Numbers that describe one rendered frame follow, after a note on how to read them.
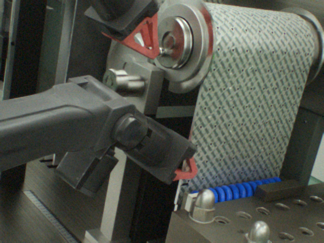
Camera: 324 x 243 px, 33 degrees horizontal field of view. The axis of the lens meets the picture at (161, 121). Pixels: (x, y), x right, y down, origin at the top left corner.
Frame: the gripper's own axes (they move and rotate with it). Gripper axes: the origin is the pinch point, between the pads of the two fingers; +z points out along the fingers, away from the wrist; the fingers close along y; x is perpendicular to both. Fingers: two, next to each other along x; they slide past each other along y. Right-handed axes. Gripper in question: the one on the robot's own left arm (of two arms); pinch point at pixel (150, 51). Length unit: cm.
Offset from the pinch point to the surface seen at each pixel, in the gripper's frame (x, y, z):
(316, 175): 91, -138, 277
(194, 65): 2.1, 6.0, 2.8
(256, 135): 4.2, 7.2, 22.0
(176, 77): 0.1, 2.8, 4.6
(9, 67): -14.2, -27.1, -0.1
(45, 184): -25.5, -24.0, 21.4
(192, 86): 0.2, 6.0, 5.4
